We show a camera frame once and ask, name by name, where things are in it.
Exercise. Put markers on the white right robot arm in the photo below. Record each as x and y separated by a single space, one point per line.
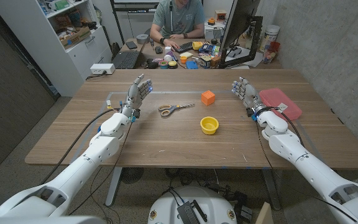
309 168

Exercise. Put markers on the white shelf cabinet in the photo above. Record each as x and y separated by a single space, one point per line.
73 59

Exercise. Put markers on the round black floor fan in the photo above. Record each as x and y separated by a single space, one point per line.
131 175

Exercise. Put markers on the white power strip box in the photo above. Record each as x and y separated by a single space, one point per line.
102 68

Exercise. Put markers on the yellow sponge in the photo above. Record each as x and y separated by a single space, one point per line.
186 54

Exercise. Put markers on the grey duct tape roll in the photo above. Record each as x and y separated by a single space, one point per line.
142 39

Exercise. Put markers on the blue flat container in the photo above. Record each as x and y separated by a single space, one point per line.
192 65

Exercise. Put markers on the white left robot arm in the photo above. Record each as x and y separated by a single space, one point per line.
82 165

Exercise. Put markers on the black phone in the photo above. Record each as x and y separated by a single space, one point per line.
131 44

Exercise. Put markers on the cardboard box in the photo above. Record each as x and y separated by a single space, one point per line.
76 37

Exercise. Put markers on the grey table leg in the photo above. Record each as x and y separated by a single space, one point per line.
272 189
113 186

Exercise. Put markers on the black keyboard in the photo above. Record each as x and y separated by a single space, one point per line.
184 47

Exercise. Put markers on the light wooden block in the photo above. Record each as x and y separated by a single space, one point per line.
265 215

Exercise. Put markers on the white robot torso base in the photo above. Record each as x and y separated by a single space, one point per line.
166 208

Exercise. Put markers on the person in green t-shirt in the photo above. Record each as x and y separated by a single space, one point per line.
180 18

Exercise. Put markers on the small orange cup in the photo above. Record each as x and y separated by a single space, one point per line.
183 59

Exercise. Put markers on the black laptop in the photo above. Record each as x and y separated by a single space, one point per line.
127 59

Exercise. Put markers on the white canister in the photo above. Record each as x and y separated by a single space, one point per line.
269 37

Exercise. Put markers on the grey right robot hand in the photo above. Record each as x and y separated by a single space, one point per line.
248 95

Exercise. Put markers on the black monitor on stand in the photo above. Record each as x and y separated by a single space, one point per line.
239 18

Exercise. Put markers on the black computer mouse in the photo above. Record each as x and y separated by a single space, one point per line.
158 49

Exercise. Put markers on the yellow black tape roll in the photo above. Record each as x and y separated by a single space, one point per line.
172 64

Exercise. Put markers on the black electronics box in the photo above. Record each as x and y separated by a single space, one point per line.
186 213

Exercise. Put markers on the orange block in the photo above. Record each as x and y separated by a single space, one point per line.
208 98

